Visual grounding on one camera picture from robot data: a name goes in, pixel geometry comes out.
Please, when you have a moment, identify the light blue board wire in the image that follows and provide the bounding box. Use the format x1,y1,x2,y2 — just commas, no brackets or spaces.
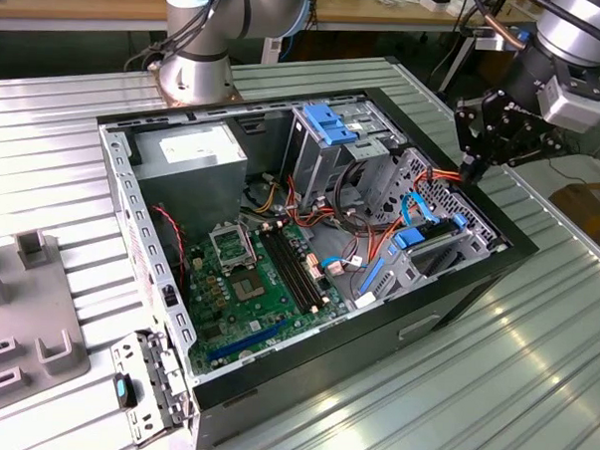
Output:
319,253,367,279

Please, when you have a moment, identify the blue data wire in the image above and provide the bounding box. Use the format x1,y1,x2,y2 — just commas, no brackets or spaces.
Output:
399,190,441,227

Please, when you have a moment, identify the blue expansion slot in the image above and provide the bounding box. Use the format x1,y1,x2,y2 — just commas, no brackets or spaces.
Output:
212,315,288,364

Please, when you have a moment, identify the metal socket cover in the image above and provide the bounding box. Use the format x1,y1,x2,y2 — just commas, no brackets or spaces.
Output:
206,220,261,275

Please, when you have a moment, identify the black and blue latch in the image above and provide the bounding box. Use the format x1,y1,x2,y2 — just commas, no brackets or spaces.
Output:
110,373,140,409

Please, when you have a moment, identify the grey metal disk bay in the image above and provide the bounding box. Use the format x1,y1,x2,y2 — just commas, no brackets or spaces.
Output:
353,212,508,315

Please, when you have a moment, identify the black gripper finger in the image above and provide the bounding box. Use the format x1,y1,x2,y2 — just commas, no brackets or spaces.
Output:
472,117,569,188
452,97,492,184

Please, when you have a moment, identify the mixed colour wire bundle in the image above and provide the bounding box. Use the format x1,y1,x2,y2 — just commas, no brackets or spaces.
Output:
239,169,383,239

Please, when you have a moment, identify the silver optical drive cage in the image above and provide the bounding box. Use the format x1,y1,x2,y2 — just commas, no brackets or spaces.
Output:
280,98,409,216

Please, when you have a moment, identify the hard disk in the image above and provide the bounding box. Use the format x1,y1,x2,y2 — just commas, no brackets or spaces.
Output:
357,209,470,302

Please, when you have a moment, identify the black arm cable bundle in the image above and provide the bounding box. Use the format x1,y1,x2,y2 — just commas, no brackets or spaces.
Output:
121,0,234,78

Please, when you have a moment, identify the brown cardboard box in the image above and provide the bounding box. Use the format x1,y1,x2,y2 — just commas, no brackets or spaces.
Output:
547,178,600,249

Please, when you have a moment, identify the black RAM slot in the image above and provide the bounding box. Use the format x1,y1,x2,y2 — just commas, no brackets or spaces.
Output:
263,229,318,313
269,228,324,311
257,228,313,315
275,227,330,308

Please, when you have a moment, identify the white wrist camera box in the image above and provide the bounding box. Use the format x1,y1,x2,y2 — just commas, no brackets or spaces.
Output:
535,75,600,134

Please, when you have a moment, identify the green motherboard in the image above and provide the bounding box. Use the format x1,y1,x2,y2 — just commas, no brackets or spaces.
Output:
183,214,356,382

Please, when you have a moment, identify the grey power supply unit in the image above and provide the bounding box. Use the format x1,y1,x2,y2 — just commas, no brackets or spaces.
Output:
124,121,251,244

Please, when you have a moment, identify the perforated grey metal panel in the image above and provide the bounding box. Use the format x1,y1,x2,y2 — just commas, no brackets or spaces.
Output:
376,145,508,245

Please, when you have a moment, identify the blue plastic drive latch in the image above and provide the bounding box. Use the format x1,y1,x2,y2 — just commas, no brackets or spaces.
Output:
301,103,361,146

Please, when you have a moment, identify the red and black fan wire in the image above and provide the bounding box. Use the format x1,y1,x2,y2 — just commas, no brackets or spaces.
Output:
146,202,191,286

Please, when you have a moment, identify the silver slot cover flap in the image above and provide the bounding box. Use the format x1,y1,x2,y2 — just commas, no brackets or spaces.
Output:
105,329,200,450

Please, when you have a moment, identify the orange power wire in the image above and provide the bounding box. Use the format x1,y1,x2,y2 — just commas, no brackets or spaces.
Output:
362,163,471,273

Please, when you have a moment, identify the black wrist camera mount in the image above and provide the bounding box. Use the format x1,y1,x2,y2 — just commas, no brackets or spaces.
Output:
551,59,600,103

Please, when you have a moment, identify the grey parts rack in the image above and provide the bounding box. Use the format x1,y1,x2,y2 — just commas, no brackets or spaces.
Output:
0,226,100,421

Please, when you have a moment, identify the black open PC case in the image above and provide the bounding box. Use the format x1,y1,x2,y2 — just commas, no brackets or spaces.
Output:
82,74,546,450

